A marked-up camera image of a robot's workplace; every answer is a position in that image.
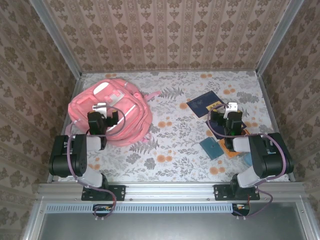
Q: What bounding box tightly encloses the dark purple book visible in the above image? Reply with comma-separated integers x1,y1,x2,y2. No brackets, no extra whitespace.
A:
204,119,227,140

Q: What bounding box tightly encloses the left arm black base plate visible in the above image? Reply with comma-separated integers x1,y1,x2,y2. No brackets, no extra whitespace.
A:
81,184,126,202

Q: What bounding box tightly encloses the navy book with yellow label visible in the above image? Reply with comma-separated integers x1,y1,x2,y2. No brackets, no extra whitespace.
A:
186,91,226,118

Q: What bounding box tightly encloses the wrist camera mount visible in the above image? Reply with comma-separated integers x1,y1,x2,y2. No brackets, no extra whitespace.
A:
223,101,238,119
91,102,108,118

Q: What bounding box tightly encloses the aluminium frame post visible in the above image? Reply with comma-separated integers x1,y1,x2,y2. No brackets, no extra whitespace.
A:
256,0,305,76
28,0,83,79

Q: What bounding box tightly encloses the floral tablecloth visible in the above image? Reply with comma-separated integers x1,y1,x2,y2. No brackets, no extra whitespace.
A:
57,70,291,183

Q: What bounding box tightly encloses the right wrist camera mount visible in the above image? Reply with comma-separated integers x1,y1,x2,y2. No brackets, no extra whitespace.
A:
223,101,238,119

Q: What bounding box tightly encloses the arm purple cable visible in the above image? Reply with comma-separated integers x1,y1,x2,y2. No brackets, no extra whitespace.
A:
206,103,288,219
66,106,127,221

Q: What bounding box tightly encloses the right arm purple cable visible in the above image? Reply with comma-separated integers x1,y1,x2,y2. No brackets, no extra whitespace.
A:
206,103,288,219

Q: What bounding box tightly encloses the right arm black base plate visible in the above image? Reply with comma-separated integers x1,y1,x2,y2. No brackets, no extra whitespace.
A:
213,184,261,202

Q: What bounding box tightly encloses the orange book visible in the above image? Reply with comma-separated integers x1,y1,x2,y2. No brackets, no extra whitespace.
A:
218,121,251,159

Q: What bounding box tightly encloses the aluminium frame rail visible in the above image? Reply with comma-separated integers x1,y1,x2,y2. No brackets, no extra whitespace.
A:
81,68,258,75
46,73,86,183
256,71,296,183

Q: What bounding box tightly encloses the small teal wallet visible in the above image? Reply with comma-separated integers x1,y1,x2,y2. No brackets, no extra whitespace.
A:
199,138,226,161

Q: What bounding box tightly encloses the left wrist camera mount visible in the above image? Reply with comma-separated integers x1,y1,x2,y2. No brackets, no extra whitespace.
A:
91,102,108,118

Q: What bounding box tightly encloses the wide aluminium extrusion rail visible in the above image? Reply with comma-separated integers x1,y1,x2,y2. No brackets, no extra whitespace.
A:
37,181,306,202

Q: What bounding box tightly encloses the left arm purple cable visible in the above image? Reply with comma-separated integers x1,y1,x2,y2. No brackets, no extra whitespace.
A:
66,106,127,221

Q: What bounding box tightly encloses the grey metal panel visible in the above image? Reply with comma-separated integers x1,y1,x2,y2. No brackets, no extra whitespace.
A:
37,212,305,240

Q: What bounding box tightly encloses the black connector board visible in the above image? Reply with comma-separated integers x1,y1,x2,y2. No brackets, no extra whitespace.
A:
231,202,251,217
92,203,114,217

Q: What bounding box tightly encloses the pink backpack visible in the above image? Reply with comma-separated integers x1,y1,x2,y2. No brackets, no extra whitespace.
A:
65,78,163,148

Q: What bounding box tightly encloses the slotted grey cable duct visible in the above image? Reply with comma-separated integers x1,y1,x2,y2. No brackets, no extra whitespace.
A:
46,202,233,214

